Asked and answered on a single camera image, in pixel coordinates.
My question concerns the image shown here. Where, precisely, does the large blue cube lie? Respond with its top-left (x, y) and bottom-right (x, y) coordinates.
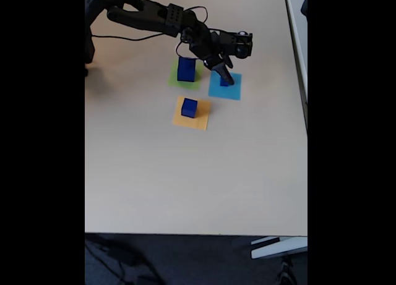
top-left (177, 56), bottom-right (197, 83)

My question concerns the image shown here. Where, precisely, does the medium blue cube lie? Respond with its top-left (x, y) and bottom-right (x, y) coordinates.
top-left (181, 97), bottom-right (199, 119)

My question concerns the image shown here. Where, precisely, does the light blue paper square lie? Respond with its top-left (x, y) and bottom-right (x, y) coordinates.
top-left (207, 70), bottom-right (243, 101)

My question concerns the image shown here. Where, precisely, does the green paper square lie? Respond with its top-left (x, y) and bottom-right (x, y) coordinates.
top-left (168, 62), bottom-right (205, 91)

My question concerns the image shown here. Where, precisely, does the orange paper square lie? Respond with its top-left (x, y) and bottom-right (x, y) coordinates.
top-left (171, 95), bottom-right (212, 131)

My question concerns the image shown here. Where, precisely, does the white adjacent table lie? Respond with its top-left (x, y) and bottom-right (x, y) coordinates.
top-left (283, 0), bottom-right (308, 131)

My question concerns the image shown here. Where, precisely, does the white table foot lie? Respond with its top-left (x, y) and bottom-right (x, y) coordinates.
top-left (249, 236), bottom-right (308, 260)

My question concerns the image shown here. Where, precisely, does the black chair base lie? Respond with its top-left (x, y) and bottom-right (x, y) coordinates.
top-left (277, 255), bottom-right (299, 285)

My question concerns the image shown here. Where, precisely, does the black camera box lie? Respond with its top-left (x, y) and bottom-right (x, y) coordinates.
top-left (213, 30), bottom-right (254, 59)

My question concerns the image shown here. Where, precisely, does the black floor cable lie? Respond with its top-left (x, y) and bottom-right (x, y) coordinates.
top-left (85, 237), bottom-right (161, 285)

